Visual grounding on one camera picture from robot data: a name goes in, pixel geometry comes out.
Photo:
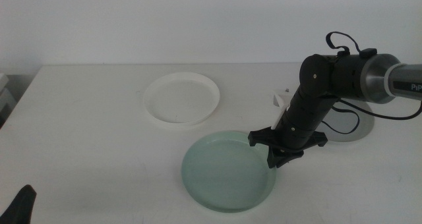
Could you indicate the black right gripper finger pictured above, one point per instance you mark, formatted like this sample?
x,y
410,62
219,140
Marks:
x,y
274,158
290,155

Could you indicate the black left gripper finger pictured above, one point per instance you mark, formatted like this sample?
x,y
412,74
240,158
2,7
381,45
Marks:
x,y
21,207

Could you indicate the pale green shallow bowl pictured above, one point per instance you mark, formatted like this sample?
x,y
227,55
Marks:
x,y
224,174

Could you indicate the grey shallow bowl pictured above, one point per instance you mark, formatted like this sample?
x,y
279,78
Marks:
x,y
362,126

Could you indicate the white shallow bowl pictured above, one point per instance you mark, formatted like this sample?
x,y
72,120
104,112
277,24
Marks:
x,y
181,99

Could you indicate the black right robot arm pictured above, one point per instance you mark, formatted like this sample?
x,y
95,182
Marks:
x,y
372,79

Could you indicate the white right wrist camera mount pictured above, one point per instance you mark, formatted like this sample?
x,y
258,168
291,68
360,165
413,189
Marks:
x,y
281,100

